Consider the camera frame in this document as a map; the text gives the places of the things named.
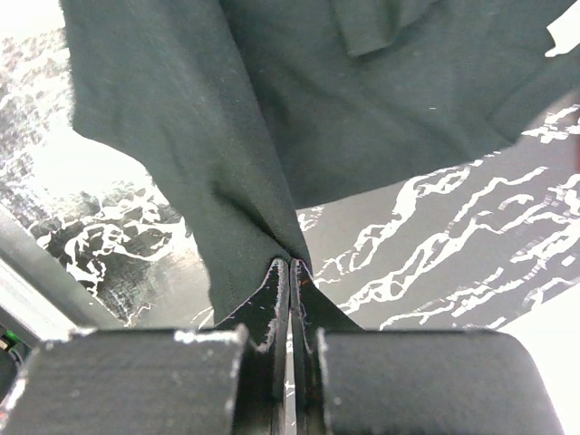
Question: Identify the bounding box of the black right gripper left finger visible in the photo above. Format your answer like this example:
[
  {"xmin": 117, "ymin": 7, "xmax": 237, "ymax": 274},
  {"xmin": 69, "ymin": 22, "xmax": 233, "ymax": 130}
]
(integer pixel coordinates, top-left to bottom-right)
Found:
[{"xmin": 1, "ymin": 259, "xmax": 289, "ymax": 434}]

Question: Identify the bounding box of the black t shirt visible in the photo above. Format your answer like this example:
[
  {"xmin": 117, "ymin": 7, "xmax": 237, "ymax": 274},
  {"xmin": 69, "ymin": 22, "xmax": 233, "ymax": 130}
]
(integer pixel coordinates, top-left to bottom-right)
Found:
[{"xmin": 62, "ymin": 1, "xmax": 579, "ymax": 321}]

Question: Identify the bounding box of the black marble pattern mat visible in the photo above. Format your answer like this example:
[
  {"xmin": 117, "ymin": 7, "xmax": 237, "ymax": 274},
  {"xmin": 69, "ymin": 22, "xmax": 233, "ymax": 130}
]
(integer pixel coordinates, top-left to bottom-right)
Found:
[{"xmin": 0, "ymin": 26, "xmax": 580, "ymax": 332}]

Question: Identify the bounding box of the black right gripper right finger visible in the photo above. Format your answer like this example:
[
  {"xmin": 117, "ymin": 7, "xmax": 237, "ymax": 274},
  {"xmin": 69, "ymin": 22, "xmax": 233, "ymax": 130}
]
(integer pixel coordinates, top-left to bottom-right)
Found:
[{"xmin": 289, "ymin": 260, "xmax": 563, "ymax": 434}]

